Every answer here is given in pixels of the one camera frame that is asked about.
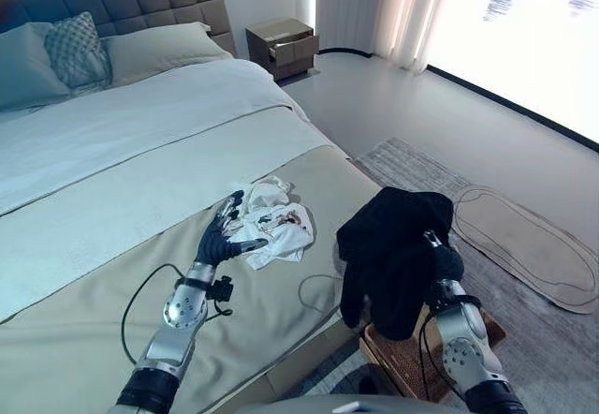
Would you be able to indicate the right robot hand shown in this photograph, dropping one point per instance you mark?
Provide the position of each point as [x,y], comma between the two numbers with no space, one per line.
[447,259]

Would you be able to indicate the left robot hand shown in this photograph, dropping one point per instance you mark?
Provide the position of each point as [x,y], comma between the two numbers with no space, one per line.
[215,241]

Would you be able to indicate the black garment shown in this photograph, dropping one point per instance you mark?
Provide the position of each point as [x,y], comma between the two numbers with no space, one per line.
[395,257]

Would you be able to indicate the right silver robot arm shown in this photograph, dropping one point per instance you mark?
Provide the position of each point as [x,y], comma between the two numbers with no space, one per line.
[472,344]

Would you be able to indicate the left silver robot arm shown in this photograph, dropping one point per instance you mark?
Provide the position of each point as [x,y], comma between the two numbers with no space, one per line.
[166,329]

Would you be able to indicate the white printed garment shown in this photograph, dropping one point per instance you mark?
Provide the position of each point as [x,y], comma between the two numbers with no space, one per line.
[276,224]

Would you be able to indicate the beige oval mat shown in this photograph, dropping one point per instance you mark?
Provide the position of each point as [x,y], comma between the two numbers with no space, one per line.
[524,250]

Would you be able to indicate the bed with beige cover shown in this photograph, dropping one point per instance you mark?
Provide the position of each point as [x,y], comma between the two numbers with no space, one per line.
[154,184]

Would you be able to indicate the grey area rug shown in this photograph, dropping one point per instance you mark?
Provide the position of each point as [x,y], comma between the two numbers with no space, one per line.
[515,320]

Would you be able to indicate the brown woven basket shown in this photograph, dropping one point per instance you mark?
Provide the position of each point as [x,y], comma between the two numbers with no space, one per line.
[412,355]

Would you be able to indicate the plain pale pillow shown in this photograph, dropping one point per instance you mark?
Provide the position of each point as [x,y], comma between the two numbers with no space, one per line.
[23,67]
[164,48]

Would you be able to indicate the brown wooden nightstand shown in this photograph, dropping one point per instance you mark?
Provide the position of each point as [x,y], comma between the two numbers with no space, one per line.
[283,48]

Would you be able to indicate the patterned decorative cushion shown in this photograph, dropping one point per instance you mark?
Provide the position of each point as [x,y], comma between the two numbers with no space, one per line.
[77,51]

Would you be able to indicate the grey tufted headboard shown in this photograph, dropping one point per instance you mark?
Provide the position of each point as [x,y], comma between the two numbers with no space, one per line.
[117,6]

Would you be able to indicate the sheer white curtain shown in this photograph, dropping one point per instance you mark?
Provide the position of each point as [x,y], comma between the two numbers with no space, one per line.
[388,11]

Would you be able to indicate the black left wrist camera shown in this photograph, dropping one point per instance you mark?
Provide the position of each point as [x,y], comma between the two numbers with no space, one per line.
[222,289]

